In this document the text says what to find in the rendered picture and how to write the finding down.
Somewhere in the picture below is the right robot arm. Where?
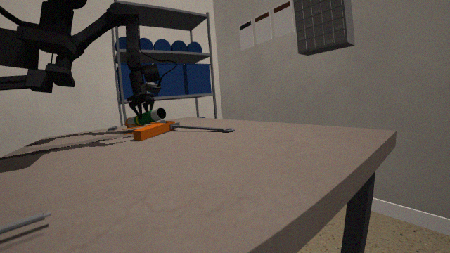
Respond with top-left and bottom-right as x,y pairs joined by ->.
20,0 -> 87,47

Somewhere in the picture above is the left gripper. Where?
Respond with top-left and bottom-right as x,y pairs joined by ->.
127,82 -> 158,119

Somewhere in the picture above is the grey-handled screwdriver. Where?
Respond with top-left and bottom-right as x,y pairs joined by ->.
0,212 -> 51,234

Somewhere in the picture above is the green and white sealant cartridge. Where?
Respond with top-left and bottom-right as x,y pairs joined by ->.
127,108 -> 166,125

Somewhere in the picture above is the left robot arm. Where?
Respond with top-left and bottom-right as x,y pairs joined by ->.
48,2 -> 160,85

